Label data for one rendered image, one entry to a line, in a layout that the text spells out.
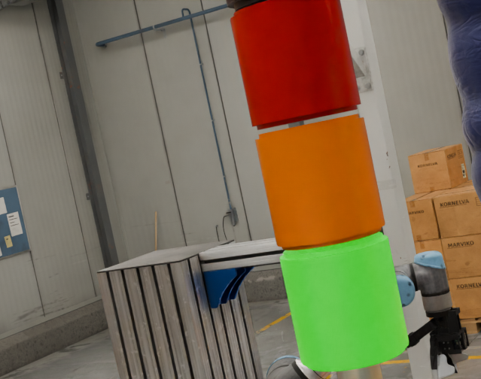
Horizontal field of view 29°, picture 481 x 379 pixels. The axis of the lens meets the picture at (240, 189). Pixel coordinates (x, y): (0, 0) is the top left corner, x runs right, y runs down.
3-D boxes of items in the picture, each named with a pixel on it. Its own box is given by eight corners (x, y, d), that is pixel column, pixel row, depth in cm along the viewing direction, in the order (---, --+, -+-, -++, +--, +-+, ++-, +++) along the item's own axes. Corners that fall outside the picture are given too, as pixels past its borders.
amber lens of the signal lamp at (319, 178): (355, 244, 39) (330, 119, 39) (257, 256, 42) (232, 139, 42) (403, 221, 43) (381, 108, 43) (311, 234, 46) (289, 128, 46)
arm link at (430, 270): (409, 254, 253) (439, 247, 253) (416, 293, 254) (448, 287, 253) (412, 258, 246) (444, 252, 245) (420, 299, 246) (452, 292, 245)
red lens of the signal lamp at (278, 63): (329, 114, 39) (303, -12, 39) (232, 135, 42) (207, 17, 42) (380, 104, 43) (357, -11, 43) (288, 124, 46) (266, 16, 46)
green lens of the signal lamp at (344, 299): (382, 371, 40) (357, 248, 39) (281, 374, 42) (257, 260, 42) (427, 337, 44) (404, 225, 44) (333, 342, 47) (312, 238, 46)
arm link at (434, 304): (417, 298, 248) (427, 290, 255) (421, 315, 249) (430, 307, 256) (444, 295, 245) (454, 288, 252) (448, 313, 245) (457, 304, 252)
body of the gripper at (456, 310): (461, 356, 245) (452, 311, 244) (430, 358, 249) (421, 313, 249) (470, 347, 251) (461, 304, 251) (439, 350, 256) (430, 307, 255)
